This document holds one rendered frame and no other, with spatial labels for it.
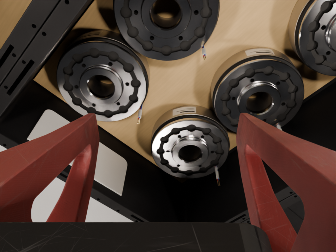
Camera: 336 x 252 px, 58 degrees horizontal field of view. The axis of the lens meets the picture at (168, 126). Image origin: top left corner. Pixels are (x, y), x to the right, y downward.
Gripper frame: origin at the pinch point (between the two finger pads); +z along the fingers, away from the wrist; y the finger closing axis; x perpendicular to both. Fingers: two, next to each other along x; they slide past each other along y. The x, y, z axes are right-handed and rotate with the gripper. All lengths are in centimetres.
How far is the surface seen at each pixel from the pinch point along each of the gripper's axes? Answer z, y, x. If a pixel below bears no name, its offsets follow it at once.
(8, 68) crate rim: 13.8, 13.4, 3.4
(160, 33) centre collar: 19.7, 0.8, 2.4
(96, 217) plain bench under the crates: 37, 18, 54
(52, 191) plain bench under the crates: 37, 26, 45
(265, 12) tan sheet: 23.2, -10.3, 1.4
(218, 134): 20.2, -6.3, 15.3
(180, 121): 20.3, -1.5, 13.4
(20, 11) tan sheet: 23.8, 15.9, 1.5
